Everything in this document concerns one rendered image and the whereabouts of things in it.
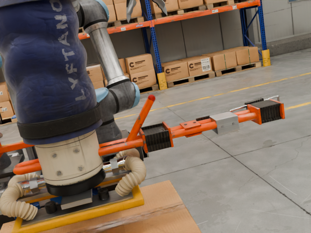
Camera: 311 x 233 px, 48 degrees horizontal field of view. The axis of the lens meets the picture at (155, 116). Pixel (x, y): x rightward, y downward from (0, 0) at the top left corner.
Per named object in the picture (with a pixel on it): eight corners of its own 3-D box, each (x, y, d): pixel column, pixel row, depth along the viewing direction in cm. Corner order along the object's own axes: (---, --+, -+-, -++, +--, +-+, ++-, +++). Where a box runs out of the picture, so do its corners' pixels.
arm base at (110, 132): (89, 139, 166) (83, 119, 163) (120, 132, 168) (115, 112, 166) (90, 149, 151) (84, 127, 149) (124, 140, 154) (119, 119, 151)
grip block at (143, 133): (146, 154, 99) (142, 135, 98) (140, 144, 109) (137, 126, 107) (174, 147, 100) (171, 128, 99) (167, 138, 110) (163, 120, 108)
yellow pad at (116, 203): (12, 240, 87) (6, 222, 86) (19, 220, 97) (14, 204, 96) (145, 205, 92) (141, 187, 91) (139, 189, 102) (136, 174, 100)
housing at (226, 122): (218, 135, 104) (215, 120, 103) (210, 129, 110) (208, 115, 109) (240, 129, 105) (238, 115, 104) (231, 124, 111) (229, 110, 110)
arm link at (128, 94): (108, 117, 164) (66, 8, 164) (134, 108, 173) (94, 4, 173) (120, 112, 154) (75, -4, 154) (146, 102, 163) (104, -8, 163)
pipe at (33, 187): (9, 223, 88) (3, 203, 87) (26, 184, 112) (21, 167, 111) (141, 189, 93) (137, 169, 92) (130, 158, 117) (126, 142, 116)
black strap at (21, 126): (12, 146, 86) (8, 131, 85) (27, 124, 108) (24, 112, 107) (104, 125, 89) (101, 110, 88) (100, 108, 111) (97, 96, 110)
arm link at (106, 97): (83, 122, 159) (75, 93, 155) (108, 113, 166) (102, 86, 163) (96, 125, 149) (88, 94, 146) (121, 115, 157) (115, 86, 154)
